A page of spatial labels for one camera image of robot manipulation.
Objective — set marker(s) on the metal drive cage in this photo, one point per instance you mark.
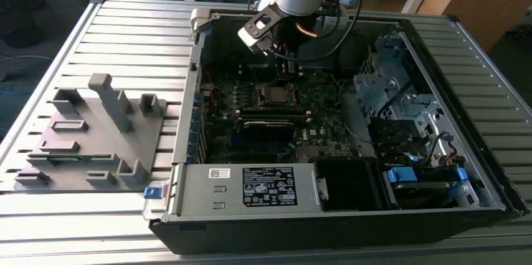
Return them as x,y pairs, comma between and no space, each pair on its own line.
367,85

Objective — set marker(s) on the green motherboard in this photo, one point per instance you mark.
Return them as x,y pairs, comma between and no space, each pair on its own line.
329,121

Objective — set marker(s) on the black graphics card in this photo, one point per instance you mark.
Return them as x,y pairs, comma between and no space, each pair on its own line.
269,132

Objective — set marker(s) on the chipset heatsink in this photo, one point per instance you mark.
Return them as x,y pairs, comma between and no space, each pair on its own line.
309,153

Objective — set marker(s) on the blue disk carrier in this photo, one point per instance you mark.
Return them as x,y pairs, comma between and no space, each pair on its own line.
401,175
462,174

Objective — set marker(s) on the grey power supply unit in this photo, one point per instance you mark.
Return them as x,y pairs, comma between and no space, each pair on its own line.
199,190

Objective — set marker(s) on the grey parts rack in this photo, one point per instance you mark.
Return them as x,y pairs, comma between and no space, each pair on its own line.
105,140

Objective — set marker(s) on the black hard disk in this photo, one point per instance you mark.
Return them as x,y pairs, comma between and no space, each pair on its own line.
421,193

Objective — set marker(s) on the blue case latch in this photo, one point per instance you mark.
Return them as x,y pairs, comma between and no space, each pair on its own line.
151,193

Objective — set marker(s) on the black PC case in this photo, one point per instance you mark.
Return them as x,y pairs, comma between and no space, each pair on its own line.
291,237

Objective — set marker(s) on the green RAM stick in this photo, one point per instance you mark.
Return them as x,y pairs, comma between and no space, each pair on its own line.
67,159

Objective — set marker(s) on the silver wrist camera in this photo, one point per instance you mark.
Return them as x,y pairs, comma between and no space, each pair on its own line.
255,32

